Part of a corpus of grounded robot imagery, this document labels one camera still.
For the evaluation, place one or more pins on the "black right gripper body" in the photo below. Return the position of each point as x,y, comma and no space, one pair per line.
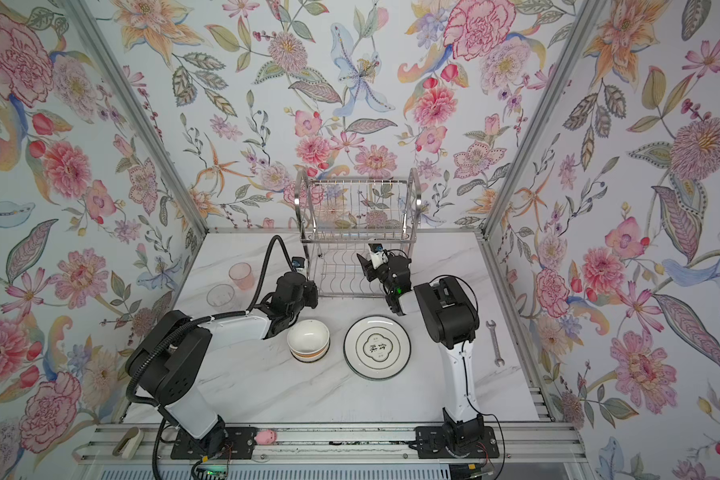
371,268

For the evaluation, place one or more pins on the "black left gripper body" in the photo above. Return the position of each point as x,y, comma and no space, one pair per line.
308,291

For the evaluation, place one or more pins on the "orange white bowl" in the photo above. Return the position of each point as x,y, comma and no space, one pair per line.
308,340

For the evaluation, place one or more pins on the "pink rimmed glass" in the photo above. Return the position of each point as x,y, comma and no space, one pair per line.
242,276

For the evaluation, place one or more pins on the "clear faceted glass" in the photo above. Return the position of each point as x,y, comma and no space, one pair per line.
222,298

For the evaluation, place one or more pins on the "white plate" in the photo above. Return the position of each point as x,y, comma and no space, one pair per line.
377,348

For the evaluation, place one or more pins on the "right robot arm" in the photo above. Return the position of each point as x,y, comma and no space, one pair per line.
449,309

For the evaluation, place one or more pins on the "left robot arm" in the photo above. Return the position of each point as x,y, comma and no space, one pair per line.
164,369

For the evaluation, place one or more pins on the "two-tier metal dish rack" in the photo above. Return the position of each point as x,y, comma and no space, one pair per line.
340,219

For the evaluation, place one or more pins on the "metal wrench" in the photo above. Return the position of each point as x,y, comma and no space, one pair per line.
498,358

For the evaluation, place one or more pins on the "pink small toy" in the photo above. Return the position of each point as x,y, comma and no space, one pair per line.
265,437

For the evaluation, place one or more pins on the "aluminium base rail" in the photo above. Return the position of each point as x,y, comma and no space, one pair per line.
514,450

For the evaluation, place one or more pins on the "beige object on rail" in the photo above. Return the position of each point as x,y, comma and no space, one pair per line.
129,444

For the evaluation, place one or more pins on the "aluminium corner frame post right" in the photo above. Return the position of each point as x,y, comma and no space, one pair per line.
582,27

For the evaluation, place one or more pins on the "aluminium corner frame post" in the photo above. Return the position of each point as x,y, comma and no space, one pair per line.
582,27
80,16

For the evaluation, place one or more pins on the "aluminium corner frame post left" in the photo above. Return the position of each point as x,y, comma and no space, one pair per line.
80,16

